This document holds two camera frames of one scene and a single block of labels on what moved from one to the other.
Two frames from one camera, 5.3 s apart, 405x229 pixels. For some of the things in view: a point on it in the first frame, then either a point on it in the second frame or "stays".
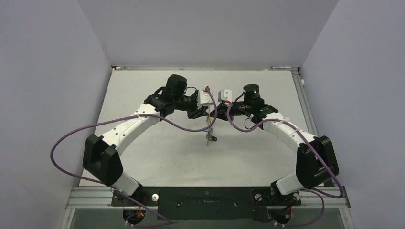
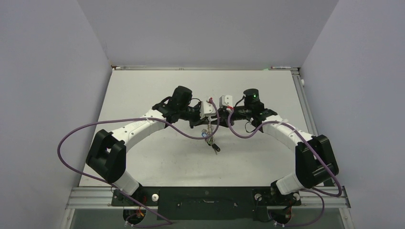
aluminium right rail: [304, 100] stays
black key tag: [213, 138] to [216, 147]
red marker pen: [274, 67] stays
